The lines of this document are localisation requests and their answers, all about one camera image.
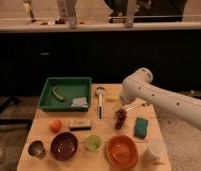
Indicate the yellow banana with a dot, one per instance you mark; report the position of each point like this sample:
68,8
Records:
112,98

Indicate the white paper cup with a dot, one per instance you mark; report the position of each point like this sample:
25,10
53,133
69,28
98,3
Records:
156,150

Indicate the green plastic tray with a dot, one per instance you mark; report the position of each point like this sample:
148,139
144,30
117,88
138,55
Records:
70,88

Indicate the metal cup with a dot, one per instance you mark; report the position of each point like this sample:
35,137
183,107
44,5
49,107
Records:
36,149

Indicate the purple bowl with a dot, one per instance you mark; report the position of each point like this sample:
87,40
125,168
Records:
64,146

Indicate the bunch of dark grapes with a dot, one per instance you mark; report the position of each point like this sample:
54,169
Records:
120,117

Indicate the orange bowl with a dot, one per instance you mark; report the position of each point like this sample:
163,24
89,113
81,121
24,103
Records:
121,152

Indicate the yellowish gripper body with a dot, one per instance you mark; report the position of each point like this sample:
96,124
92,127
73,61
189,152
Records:
118,105

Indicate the green pickle in tray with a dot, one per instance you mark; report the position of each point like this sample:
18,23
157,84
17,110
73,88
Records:
57,95

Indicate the teal sponge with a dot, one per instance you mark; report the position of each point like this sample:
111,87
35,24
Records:
140,128

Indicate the brown rectangular block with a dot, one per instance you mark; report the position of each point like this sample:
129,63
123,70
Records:
80,124

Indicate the orange fruit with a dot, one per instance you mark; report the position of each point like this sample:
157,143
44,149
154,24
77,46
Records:
55,126

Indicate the light green cup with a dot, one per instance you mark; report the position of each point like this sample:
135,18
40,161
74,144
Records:
92,143

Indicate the folded grey cloth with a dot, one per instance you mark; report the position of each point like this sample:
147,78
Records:
79,102

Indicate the metal fork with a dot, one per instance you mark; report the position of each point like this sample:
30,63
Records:
136,106

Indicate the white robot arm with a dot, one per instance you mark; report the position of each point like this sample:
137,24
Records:
138,85

